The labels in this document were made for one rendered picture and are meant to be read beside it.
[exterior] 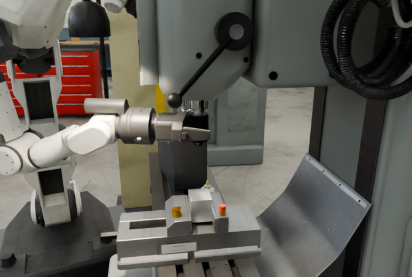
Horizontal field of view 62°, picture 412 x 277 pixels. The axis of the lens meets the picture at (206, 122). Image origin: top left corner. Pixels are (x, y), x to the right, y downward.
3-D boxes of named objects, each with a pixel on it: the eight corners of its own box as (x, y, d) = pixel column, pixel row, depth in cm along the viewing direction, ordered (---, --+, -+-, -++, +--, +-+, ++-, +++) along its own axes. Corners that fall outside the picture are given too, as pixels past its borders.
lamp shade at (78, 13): (63, 36, 63) (59, 0, 62) (100, 35, 68) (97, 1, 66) (79, 38, 58) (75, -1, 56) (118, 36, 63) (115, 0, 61)
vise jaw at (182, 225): (167, 236, 81) (166, 222, 80) (165, 209, 93) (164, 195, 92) (192, 235, 82) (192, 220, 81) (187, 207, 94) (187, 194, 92)
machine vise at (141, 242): (116, 270, 80) (113, 230, 77) (122, 232, 94) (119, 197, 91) (262, 256, 85) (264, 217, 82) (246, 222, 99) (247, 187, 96)
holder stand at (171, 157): (174, 191, 117) (172, 135, 111) (158, 166, 136) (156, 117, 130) (207, 185, 121) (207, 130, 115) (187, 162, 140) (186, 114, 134)
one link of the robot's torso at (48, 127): (25, 160, 138) (7, 40, 128) (72, 153, 144) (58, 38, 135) (21, 171, 124) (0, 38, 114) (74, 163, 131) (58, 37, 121)
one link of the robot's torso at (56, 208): (34, 211, 157) (15, 124, 132) (80, 202, 165) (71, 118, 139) (34, 238, 146) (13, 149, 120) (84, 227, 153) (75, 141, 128)
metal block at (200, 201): (190, 222, 85) (190, 201, 83) (188, 209, 90) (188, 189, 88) (211, 221, 85) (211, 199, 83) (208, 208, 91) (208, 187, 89)
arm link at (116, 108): (133, 151, 81) (86, 150, 82) (144, 128, 90) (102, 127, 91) (127, 108, 76) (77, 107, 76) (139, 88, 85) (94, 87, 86)
